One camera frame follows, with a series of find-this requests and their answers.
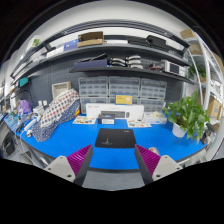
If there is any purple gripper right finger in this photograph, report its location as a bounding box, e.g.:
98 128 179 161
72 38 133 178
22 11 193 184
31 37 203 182
134 145 182 185

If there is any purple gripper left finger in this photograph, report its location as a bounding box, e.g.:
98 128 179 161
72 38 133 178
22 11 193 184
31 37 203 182
45 145 93 186

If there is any black mouse pad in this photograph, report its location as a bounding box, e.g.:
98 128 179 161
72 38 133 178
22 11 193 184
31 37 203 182
95 128 136 148

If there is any right sticker sheet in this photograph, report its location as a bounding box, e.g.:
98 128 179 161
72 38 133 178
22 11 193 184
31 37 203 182
127 120 151 128

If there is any sticker sheet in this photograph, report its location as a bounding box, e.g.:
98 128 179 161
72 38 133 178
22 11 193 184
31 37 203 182
73 116 96 125
127 120 151 128

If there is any left sticker sheet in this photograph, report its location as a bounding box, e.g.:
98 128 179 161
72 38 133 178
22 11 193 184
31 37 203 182
73 116 96 125

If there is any white tissue box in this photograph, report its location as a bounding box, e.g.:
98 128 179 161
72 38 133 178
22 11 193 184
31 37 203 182
143 111 167 124

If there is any small black box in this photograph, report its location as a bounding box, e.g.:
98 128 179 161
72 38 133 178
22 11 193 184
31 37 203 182
98 114 115 125

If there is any green potted plant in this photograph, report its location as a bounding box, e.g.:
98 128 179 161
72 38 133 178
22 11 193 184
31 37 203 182
163 91 210 142

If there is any patterned cloth cover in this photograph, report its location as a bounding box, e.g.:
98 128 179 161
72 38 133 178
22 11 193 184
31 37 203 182
32 89 80 142

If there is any white power strip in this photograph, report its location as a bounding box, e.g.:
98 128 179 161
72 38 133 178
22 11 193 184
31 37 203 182
21 119 37 131

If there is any white keyboard box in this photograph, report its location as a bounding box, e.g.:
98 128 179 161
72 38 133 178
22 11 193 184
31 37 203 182
86 103 144 120

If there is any right grey drawer organizer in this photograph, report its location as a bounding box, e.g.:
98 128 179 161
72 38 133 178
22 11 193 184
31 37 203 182
139 78 167 112

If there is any grey drawer organizer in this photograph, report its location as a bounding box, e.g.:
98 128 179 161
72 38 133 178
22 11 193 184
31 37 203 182
109 76 140 98
139 78 167 112
78 76 108 114

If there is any yellow label card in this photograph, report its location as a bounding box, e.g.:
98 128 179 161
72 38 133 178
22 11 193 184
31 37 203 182
115 95 133 105

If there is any purple figure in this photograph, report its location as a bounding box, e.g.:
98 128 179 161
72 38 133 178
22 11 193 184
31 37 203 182
18 100 32 115

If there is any white woven basket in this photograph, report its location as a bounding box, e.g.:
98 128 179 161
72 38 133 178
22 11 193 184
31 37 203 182
52 81 71 99

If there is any left grey drawer organizer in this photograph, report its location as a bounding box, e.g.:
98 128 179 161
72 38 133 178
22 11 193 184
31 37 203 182
78 76 108 114

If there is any middle grey drawer organizer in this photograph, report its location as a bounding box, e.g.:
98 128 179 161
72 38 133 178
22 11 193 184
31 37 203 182
109 76 140 98

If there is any grey instrument on shelf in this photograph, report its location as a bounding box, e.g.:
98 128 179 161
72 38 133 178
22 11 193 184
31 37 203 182
162 60 180 75

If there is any lower black shelf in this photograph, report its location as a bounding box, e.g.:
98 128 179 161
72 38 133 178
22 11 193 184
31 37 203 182
69 66 194 84

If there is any black shelf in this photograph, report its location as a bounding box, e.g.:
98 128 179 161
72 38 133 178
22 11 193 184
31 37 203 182
69 66 194 84
9 19 192 79

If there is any dark blue flat box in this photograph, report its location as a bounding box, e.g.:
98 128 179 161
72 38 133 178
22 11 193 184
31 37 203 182
74 59 107 69

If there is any upper black shelf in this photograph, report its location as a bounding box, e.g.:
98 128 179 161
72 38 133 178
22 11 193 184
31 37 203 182
9 19 192 79

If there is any white metal rack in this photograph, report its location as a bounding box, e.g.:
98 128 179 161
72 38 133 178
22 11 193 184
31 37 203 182
180 29 224 124

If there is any black case on shelf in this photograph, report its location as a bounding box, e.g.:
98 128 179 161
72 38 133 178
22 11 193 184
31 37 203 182
146 35 169 51

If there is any brown cardboard box on shelf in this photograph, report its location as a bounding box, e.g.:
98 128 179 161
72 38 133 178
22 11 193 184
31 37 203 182
77 31 104 48

